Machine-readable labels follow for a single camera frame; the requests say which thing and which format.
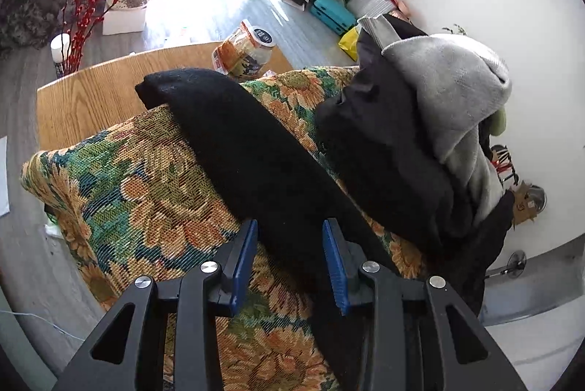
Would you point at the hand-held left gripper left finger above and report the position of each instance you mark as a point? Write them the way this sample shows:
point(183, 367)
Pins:
point(242, 267)

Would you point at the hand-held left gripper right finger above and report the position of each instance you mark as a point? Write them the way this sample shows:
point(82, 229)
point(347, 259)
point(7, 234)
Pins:
point(336, 272)

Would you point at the black knit sweater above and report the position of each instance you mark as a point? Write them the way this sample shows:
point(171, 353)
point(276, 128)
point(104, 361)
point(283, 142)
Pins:
point(256, 162)

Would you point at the sunflower tablecloth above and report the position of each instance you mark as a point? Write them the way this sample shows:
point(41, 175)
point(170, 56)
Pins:
point(137, 190)

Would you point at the black jacket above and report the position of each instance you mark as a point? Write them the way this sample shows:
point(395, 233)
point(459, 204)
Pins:
point(388, 144)

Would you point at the black standing fan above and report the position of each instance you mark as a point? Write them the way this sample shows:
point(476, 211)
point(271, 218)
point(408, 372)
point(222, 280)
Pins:
point(512, 265)

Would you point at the cardboard box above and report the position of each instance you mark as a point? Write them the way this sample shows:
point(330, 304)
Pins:
point(525, 210)

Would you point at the plastic snack jar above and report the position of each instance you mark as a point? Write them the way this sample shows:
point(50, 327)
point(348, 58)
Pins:
point(244, 52)

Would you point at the grey knit sweater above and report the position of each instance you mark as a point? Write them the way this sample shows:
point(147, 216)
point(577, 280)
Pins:
point(452, 89)

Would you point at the green garment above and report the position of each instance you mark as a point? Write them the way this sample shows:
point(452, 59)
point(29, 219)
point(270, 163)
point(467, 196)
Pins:
point(500, 121)

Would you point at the yellow bag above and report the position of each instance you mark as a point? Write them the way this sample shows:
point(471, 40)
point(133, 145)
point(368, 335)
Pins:
point(349, 43)

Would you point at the white paper sheet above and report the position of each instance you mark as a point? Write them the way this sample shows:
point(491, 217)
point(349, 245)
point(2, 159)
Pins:
point(3, 176)

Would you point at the teal plastic box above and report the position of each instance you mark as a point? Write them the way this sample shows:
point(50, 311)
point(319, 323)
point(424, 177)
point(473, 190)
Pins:
point(333, 14)

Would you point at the potted plant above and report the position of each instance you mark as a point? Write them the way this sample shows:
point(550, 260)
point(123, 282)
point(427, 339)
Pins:
point(454, 29)

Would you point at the white box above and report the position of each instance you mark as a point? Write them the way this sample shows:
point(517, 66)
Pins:
point(123, 20)

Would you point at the white vase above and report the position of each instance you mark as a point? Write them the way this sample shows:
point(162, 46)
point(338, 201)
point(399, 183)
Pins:
point(60, 48)

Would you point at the dark patterned cloth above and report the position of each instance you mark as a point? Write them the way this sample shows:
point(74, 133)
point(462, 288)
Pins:
point(27, 16)

